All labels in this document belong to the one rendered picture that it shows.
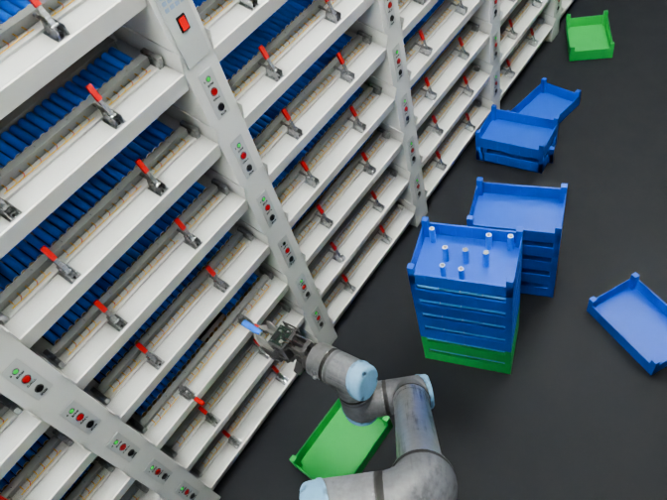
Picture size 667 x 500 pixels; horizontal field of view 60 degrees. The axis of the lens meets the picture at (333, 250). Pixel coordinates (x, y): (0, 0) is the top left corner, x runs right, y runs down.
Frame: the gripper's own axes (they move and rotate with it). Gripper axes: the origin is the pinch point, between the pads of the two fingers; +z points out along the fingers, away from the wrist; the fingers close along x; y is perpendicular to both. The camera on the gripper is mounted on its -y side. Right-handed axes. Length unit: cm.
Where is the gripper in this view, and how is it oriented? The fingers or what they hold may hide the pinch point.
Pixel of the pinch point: (260, 333)
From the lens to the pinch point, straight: 163.9
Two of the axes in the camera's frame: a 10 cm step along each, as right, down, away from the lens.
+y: -2.7, -6.3, -7.3
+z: -8.0, -2.8, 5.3
